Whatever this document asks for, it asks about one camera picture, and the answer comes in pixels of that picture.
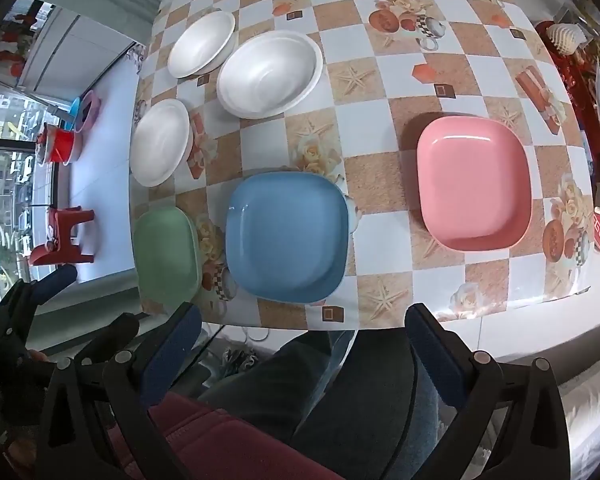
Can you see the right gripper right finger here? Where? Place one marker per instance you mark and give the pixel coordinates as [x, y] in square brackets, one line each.
[533, 441]

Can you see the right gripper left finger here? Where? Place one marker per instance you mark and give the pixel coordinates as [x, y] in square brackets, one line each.
[136, 381]

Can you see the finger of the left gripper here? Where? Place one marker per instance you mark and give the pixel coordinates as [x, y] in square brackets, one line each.
[111, 340]
[53, 284]

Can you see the blue square plate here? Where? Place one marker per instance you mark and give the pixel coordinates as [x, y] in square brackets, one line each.
[287, 236]

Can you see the pink square plate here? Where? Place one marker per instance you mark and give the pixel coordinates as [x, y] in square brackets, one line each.
[474, 184]

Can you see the large white bowl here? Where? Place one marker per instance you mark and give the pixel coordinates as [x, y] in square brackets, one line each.
[269, 74]

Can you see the red plastic stool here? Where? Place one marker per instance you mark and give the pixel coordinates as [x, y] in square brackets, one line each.
[59, 247]

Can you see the green square plate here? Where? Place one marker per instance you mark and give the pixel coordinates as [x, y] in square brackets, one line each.
[167, 257]

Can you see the red bucket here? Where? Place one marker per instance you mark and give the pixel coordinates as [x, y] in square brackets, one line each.
[55, 145]

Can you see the person's legs dark trousers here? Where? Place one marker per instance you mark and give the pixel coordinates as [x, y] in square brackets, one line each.
[358, 403]

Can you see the pink basin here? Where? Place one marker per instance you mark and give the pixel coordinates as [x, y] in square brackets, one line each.
[87, 112]

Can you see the red tray with clutter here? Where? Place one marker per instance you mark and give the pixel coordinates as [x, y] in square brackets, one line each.
[580, 94]

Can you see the checkered tablecloth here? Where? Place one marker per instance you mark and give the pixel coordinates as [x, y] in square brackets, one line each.
[390, 66]

